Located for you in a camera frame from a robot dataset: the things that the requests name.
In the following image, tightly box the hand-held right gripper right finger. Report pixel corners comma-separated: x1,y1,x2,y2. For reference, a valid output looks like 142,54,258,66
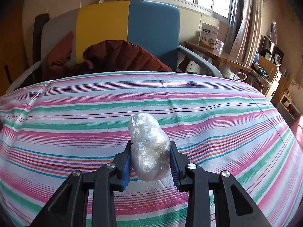
169,141,271,227

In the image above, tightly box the wooden side table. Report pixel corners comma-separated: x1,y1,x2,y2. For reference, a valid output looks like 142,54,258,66
184,40,252,73

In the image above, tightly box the striped tablecloth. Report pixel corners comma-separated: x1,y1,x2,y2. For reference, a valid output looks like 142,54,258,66
0,72,303,227

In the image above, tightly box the white shelf unit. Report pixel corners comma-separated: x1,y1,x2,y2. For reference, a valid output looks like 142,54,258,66
276,92,297,119

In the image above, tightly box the black rolled mat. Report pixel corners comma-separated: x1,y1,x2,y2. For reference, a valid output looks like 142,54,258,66
32,13,50,69

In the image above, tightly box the grey-brown curtain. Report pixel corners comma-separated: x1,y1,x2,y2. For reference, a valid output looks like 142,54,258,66
227,0,268,67

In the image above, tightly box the wooden wardrobe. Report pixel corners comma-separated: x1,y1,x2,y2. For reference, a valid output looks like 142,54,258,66
0,0,36,95

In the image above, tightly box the white plastic ball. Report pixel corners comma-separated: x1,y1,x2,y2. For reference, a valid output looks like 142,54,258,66
128,113,171,182

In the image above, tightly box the grey yellow blue armchair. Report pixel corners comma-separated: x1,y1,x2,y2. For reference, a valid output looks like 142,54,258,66
6,0,224,88

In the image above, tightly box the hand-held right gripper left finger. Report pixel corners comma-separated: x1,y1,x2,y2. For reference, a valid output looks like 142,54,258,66
31,141,132,227

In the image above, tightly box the dark red jacket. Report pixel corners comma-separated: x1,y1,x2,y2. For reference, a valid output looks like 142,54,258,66
43,32,173,81

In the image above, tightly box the brown cardboard box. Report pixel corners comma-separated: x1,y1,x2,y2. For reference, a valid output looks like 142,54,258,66
252,54,279,81

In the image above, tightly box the white round speaker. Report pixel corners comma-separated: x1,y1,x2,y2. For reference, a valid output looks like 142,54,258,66
272,54,284,66

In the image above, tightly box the white printed box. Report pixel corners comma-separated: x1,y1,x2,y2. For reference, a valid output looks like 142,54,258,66
198,23,219,48

